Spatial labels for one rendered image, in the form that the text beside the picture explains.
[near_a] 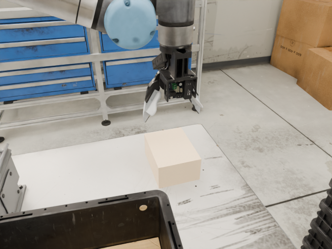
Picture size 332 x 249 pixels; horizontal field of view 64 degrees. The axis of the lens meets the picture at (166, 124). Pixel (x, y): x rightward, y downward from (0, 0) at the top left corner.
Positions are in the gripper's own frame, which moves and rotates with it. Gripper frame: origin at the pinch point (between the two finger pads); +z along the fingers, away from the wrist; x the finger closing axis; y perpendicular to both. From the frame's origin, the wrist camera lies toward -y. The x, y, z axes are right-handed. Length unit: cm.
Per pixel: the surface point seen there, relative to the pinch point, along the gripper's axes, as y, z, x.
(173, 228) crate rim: 36.3, -5.8, -11.7
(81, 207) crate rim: 29.1, -5.8, -23.4
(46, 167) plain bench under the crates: -10.0, 17.3, -35.7
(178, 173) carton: 8.0, 13.2, -0.6
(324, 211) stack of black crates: 14, 41, 53
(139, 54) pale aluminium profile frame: -137, 29, 20
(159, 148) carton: 0.5, 9.7, -3.5
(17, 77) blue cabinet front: -142, 39, -68
